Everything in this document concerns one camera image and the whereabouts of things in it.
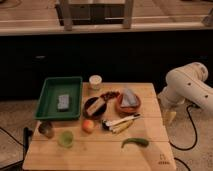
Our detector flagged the green pepper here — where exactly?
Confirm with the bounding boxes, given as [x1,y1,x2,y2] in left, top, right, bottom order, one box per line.
[121,138,149,147]

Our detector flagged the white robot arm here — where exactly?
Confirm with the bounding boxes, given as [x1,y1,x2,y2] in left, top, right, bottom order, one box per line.
[157,62,213,125]

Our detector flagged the green plastic cup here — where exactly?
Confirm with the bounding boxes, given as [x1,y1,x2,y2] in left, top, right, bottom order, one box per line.
[58,131,73,148]

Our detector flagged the dark glass cup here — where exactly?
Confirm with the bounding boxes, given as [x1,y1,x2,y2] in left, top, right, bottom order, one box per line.
[38,121,54,138]

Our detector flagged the orange plate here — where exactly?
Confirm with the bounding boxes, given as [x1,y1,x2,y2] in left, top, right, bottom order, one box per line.
[115,94,141,115]

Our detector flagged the grey folded cloth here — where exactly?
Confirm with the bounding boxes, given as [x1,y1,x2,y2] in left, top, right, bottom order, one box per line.
[121,88,138,107]

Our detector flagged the yellow corn cob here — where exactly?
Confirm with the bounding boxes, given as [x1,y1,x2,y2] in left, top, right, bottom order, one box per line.
[112,120,134,134]

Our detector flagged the red chili peppers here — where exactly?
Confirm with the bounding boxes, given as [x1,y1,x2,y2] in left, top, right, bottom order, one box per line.
[101,91,119,102]

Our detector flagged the bread piece in bowl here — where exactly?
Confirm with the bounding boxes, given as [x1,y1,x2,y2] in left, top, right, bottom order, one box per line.
[87,98,105,116]

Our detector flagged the dark brown bowl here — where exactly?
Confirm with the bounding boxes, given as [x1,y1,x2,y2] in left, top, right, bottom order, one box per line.
[83,97,107,119]

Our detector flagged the orange fruit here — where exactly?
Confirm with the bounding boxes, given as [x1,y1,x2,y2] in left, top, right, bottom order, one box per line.
[82,119,95,133]

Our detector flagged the white lidded jar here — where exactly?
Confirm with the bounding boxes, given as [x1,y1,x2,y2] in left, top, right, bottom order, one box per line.
[89,75,102,90]

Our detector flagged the grey sponge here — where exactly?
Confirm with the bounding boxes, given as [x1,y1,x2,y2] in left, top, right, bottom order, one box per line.
[57,94,70,111]

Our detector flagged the green plastic tray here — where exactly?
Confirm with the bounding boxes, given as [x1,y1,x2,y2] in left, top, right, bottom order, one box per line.
[35,76,83,121]

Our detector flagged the wooden stool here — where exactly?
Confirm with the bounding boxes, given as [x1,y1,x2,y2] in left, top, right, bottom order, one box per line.
[55,0,134,31]

